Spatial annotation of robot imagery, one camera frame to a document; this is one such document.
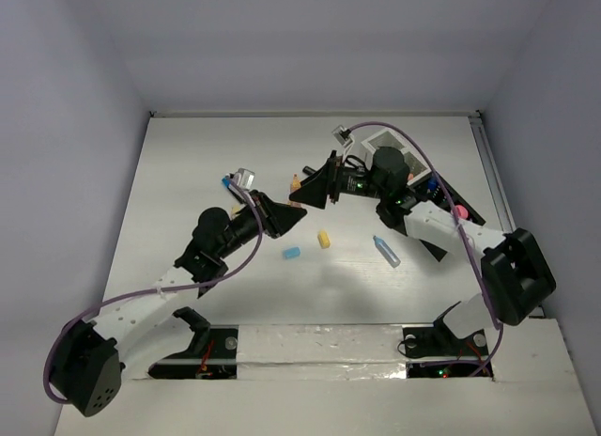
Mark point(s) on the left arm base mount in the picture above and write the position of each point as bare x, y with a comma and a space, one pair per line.
210, 355

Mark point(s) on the yellow marker cap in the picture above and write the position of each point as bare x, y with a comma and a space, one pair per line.
323, 239

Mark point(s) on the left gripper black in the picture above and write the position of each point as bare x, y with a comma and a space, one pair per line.
264, 215

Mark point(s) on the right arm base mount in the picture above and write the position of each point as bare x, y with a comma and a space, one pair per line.
434, 352

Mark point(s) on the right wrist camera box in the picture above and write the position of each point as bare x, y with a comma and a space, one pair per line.
345, 138

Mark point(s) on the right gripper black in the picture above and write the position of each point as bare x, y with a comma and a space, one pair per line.
314, 191

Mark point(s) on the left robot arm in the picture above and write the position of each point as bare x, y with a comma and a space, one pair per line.
85, 363

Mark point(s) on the black slotted organizer box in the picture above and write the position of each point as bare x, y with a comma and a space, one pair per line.
439, 199

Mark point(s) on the light blue marker cap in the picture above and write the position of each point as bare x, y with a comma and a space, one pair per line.
292, 252

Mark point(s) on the light blue marker pen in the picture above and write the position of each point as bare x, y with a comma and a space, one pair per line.
386, 251

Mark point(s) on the pink round cap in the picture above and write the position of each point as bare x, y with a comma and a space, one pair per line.
462, 212

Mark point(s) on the white slotted organizer box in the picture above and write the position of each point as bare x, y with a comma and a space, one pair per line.
391, 139

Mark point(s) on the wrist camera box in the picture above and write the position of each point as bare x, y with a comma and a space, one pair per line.
345, 138
241, 179

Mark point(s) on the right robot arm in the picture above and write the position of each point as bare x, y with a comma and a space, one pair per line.
512, 271

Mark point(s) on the black highlighter orange cap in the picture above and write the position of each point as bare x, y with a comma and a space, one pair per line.
307, 170

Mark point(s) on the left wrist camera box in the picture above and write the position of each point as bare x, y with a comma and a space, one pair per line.
241, 179

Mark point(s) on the orange pencil-shaped marker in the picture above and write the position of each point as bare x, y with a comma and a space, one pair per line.
290, 202

